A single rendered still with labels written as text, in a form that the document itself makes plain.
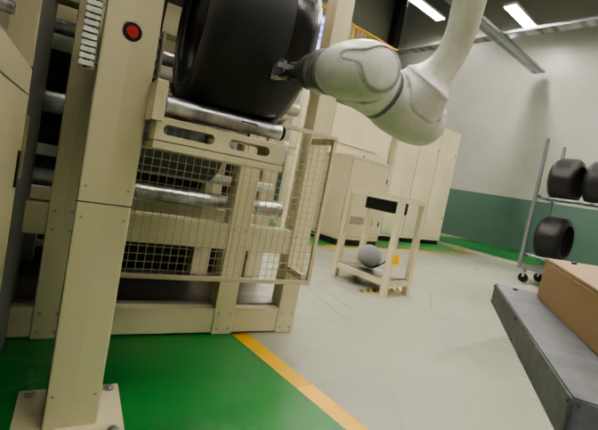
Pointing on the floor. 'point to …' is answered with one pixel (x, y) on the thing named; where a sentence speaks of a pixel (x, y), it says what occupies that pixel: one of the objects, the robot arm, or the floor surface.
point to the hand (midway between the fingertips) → (279, 73)
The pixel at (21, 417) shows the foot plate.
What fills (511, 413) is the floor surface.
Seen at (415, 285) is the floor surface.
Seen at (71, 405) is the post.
